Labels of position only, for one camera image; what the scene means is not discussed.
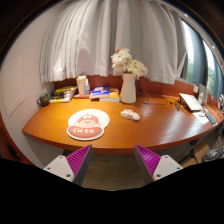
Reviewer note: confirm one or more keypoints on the pink cartoon mouse pad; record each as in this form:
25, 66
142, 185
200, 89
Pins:
88, 124

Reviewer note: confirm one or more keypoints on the white curtain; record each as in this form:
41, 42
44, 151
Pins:
85, 33

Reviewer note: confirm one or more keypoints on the white flower bouquet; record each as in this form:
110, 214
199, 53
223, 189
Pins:
122, 62

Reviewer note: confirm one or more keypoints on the yellow white book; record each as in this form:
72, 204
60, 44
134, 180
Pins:
114, 96

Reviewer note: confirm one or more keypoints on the white cylindrical container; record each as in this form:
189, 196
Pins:
81, 83

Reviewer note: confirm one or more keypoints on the black smartphone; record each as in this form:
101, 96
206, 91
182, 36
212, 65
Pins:
211, 118

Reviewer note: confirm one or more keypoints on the silver laptop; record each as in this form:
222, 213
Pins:
191, 102

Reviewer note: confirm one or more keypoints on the white paper sheet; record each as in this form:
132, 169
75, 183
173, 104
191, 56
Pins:
201, 117

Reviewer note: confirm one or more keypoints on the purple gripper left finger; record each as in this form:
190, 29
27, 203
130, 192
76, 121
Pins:
72, 167

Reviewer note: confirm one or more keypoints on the clear plastic bottle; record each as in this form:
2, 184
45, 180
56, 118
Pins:
87, 87

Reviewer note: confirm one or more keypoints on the yellow green book stack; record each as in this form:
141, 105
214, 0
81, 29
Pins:
63, 94

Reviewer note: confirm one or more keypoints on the dark green mug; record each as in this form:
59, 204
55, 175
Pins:
43, 100

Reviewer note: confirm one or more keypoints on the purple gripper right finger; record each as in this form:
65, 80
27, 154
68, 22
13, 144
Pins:
153, 166

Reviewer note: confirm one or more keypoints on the white ceramic vase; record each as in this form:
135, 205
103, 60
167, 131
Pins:
128, 90

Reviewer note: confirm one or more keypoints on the white computer mouse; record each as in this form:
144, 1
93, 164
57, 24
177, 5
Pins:
130, 115

